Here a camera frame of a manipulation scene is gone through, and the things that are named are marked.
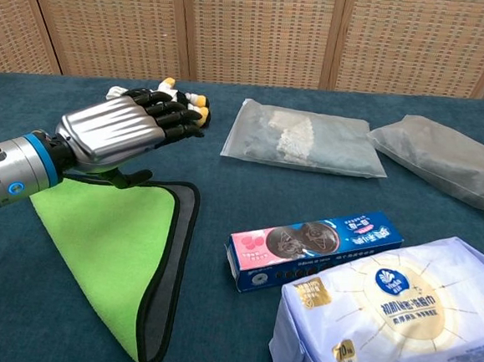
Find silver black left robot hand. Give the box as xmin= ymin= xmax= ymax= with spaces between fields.
xmin=40 ymin=80 xmax=209 ymax=196

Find grey and green cloth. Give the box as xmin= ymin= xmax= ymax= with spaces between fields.
xmin=16 ymin=168 xmax=202 ymax=362

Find black penguin plush toy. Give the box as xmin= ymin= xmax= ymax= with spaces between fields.
xmin=104 ymin=72 xmax=215 ymax=128

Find woven folding screen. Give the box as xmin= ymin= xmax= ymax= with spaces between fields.
xmin=0 ymin=0 xmax=484 ymax=113

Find frosted bag with white lace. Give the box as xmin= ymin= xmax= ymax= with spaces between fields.
xmin=219 ymin=96 xmax=394 ymax=181

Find blue cookie box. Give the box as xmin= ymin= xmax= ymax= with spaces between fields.
xmin=221 ymin=199 xmax=407 ymax=307

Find frosted bag with dark cloth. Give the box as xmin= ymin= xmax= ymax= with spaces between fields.
xmin=361 ymin=111 xmax=484 ymax=215

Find lavender tissue pack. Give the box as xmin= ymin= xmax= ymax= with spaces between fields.
xmin=267 ymin=222 xmax=484 ymax=362

